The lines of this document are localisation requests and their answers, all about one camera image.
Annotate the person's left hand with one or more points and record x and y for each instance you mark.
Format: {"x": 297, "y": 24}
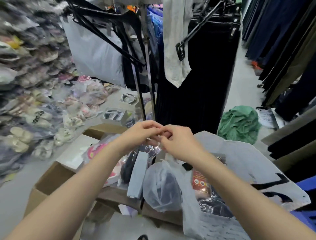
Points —
{"x": 138, "y": 135}

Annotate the person's right hand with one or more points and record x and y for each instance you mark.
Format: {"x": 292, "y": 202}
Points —
{"x": 181, "y": 144}

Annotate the person's right fingers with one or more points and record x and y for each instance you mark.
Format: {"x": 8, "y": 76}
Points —
{"x": 165, "y": 137}

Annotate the person's left fingers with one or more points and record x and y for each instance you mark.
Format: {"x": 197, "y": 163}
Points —
{"x": 154, "y": 128}

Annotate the person's left forearm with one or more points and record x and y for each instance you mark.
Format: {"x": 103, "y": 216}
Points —
{"x": 71, "y": 195}

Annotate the person's right forearm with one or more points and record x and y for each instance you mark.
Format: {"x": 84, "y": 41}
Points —
{"x": 244, "y": 205}

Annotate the white open shoe box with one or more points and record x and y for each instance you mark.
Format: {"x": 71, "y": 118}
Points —
{"x": 129, "y": 99}
{"x": 114, "y": 115}

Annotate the black bagged garment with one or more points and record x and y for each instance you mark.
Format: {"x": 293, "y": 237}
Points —
{"x": 129, "y": 165}

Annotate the grey flat box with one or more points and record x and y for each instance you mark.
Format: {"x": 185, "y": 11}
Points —
{"x": 138, "y": 175}

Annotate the clear bag with dark item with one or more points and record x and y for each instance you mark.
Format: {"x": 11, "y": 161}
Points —
{"x": 160, "y": 188}

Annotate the red printed packet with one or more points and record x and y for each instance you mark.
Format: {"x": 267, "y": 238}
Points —
{"x": 201, "y": 181}

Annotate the pink item in clear bag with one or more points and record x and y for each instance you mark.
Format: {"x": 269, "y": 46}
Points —
{"x": 98, "y": 150}

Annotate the metal clothes rack pole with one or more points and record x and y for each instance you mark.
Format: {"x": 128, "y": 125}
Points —
{"x": 148, "y": 61}

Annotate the black hanging skirt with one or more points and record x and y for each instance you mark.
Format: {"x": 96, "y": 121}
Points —
{"x": 200, "y": 79}

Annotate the green crumpled cloth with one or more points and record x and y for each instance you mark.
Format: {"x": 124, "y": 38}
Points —
{"x": 238, "y": 123}

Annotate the white hanging garment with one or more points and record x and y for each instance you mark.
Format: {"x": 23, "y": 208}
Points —
{"x": 176, "y": 42}

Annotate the white plastic bag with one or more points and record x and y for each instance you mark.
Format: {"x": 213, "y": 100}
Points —
{"x": 95, "y": 54}

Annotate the brown cardboard box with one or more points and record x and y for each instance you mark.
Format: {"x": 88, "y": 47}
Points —
{"x": 74, "y": 183}

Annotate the blue hanging garment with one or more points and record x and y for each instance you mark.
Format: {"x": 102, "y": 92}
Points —
{"x": 156, "y": 27}

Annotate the white paper sheet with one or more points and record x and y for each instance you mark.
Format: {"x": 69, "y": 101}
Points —
{"x": 267, "y": 118}

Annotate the black clip hanger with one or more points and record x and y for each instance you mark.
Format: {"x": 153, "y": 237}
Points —
{"x": 200, "y": 27}

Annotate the pile of bagged slippers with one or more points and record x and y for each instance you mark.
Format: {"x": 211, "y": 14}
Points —
{"x": 37, "y": 81}

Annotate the row of dark hanging trousers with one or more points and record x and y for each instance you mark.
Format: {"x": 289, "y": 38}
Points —
{"x": 284, "y": 54}

